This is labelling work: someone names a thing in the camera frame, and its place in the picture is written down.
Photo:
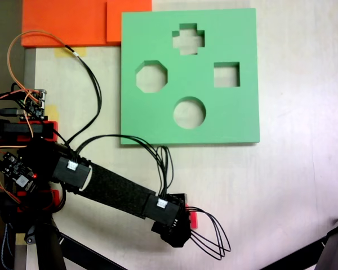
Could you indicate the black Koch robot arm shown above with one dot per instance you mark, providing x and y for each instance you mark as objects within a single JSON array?
[{"x": 115, "y": 191}]

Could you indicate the green shape hole board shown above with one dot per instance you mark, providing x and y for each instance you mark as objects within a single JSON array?
[{"x": 191, "y": 76}]

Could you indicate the orange flat block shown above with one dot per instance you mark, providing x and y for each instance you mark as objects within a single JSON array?
[{"x": 64, "y": 22}]

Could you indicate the black tripod strut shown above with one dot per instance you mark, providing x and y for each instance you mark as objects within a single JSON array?
[
  {"x": 293, "y": 256},
  {"x": 87, "y": 251}
]

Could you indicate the notched tripod leg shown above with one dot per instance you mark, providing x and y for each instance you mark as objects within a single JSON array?
[{"x": 335, "y": 244}]

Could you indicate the circuit board with chips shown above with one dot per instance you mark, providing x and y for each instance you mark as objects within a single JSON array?
[{"x": 15, "y": 171}]

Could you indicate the yellow tape piece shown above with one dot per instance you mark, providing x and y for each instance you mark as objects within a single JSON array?
[
  {"x": 52, "y": 112},
  {"x": 70, "y": 52}
]

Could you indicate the small circuit board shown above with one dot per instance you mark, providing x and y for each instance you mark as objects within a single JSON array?
[{"x": 35, "y": 105}]

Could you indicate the black table clamp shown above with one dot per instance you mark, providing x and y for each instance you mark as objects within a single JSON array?
[{"x": 14, "y": 128}]

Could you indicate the red base mount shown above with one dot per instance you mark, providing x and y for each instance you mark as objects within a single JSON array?
[
  {"x": 55, "y": 197},
  {"x": 53, "y": 132}
]

